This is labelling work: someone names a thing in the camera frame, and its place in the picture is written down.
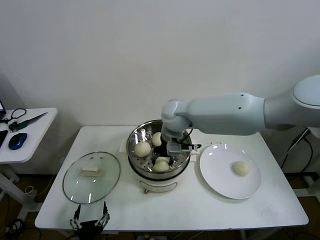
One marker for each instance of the white side table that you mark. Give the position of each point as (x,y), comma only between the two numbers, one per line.
(37,140)

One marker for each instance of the cream electric cooker pot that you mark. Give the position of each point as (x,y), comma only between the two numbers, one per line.
(157,186)

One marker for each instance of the white steamed baozi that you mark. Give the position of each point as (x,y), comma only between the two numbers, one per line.
(160,166)
(143,149)
(157,138)
(241,168)

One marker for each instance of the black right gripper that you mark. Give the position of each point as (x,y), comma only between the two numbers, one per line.
(161,151)

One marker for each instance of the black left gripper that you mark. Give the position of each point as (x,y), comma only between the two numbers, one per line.
(87,227)

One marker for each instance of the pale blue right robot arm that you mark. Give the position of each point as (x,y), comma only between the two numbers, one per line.
(225,112)

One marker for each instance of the stainless steel steamer basket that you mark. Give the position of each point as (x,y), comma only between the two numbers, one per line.
(135,140)

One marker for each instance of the white round plate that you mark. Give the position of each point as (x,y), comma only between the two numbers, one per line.
(220,175)

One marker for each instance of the laptop screen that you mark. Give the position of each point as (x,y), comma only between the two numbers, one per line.
(2,107)

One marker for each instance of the small black tool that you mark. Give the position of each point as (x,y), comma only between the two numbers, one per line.
(13,127)

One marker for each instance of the white desk foot bar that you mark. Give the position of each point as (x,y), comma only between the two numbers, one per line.
(310,185)

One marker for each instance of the blue computer mouse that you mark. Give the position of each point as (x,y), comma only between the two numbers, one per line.
(18,141)

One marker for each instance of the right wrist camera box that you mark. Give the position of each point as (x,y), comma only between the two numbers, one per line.
(175,147)

